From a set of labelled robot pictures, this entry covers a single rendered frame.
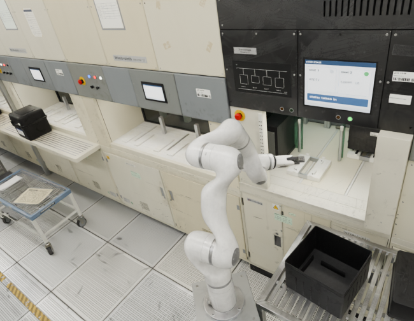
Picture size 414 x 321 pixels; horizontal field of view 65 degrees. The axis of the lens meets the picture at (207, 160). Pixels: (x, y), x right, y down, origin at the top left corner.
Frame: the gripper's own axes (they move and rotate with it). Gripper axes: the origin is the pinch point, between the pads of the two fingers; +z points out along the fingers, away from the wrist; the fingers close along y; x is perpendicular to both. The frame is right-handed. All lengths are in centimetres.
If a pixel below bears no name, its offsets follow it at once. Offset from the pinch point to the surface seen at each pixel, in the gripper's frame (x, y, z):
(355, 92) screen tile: 19.0, 42.3, 4.4
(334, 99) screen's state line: 19.4, 34.1, 0.8
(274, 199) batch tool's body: -16.4, -33.2, 0.7
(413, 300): -66, 34, 19
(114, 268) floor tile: -54, -156, -94
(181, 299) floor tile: -79, -110, -47
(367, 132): 17, -7, 55
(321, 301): -65, 13, -9
